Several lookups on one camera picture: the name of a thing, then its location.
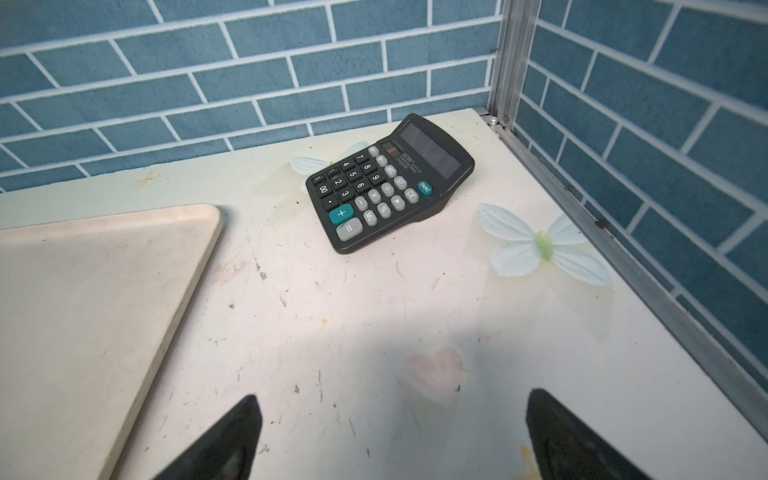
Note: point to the black calculator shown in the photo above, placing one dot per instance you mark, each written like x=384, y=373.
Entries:
x=406, y=177

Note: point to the beige serving tray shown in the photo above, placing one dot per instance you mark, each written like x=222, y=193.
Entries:
x=88, y=310

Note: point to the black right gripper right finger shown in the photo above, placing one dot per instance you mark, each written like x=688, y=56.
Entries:
x=567, y=448

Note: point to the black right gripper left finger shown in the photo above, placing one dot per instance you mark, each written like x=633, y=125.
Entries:
x=226, y=450

